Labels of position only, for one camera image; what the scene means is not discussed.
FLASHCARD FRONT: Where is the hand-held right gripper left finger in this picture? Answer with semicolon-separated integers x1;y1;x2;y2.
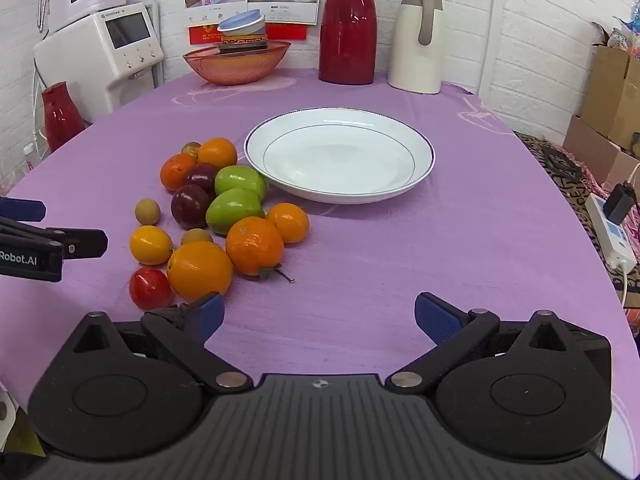
70;291;253;393

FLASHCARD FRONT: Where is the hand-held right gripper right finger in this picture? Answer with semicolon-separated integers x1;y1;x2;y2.
385;291;612;395

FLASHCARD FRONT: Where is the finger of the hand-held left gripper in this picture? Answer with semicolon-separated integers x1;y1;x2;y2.
0;197;47;222
0;217;108;259

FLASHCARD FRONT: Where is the large orange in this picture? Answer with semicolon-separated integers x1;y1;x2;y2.
166;240;234;303

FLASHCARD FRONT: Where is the yellow-orange kumquat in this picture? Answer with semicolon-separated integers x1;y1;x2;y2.
130;225;174;266

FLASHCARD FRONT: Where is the tangerine with leaf stem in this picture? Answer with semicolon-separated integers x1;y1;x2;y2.
225;216;296;284

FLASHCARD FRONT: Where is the green mango front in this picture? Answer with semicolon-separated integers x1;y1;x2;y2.
205;188;265;236

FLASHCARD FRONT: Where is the green mango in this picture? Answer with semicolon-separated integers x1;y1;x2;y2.
205;188;265;236
214;165;268;201

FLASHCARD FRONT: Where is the dark purple plum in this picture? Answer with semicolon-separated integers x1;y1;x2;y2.
170;184;213;231
184;163;220;192

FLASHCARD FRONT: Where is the dimpled tangerine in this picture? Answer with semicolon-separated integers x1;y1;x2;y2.
160;153;198;192

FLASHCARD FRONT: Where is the small orange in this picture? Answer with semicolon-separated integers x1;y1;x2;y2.
265;202;310;244

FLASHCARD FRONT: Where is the green mango back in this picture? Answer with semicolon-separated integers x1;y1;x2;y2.
214;165;268;201

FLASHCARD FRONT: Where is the smooth orange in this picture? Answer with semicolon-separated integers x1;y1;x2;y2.
197;137;238;170

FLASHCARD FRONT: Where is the white plate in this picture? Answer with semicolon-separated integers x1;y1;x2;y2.
243;107;436;205

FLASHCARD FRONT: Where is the clear plastic bottle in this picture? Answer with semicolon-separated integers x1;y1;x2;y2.
21;143;45;176

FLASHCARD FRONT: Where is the small red vase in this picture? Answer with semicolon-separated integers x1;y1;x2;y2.
41;81;86;152

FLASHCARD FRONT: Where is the white water dispenser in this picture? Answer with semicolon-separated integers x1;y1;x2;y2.
33;1;165;123

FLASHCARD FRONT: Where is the patterned bedspread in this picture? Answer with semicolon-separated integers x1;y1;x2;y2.
514;131;640;293

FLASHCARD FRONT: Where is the white power strip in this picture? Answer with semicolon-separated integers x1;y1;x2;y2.
585;192;638;273

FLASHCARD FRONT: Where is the black power adapter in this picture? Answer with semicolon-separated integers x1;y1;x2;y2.
603;183;636;226

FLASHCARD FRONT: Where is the low cardboard box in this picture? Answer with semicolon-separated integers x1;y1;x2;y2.
563;115;640;193

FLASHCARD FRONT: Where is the orange glass bowl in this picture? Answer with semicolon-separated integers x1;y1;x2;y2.
182;40;292;86

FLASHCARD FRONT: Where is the dark patterned box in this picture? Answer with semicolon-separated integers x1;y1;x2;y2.
217;32;270;55

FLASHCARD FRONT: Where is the white thermos jug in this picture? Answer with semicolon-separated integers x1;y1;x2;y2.
388;0;445;95

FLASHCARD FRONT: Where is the white bowl with blue lid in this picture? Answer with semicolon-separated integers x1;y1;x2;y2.
216;9;266;37

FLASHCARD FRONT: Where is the tall cardboard box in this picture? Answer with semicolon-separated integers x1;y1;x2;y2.
580;22;640;151

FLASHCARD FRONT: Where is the red thermos jug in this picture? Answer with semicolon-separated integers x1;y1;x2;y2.
318;0;378;86

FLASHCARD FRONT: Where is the colourful patterned bag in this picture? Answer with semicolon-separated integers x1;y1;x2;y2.
597;2;640;53

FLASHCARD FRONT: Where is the white cable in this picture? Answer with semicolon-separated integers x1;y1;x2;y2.
619;260;632;308

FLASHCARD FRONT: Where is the red wall paper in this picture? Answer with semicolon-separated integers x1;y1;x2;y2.
189;22;307;45

